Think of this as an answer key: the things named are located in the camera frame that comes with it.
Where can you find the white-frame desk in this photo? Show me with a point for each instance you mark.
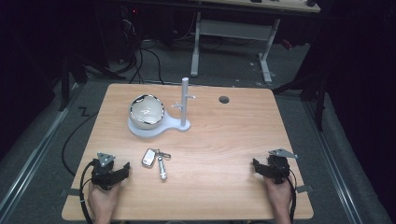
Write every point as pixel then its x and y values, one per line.
pixel 233 29

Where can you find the shiny silver bowl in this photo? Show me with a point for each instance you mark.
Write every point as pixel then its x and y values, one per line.
pixel 146 112

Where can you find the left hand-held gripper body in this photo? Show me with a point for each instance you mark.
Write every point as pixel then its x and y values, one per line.
pixel 104 174

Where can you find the dark metal stand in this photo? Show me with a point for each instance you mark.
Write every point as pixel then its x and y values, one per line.
pixel 314 90
pixel 66 84

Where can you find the person's left hand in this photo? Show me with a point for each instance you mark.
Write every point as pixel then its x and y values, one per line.
pixel 102 199

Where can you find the metal floor rail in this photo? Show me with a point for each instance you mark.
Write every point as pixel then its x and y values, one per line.
pixel 334 165
pixel 31 161

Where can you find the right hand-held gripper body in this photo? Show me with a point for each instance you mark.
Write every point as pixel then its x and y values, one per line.
pixel 278 168

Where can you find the car key fob with keyring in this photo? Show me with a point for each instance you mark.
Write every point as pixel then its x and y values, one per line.
pixel 149 158

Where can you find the grey tape tab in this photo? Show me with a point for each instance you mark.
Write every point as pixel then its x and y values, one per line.
pixel 304 188
pixel 73 192

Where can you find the white key stand with tray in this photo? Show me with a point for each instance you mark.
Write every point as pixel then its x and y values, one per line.
pixel 183 102

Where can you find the person's right hand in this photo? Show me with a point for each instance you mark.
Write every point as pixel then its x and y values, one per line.
pixel 279 196

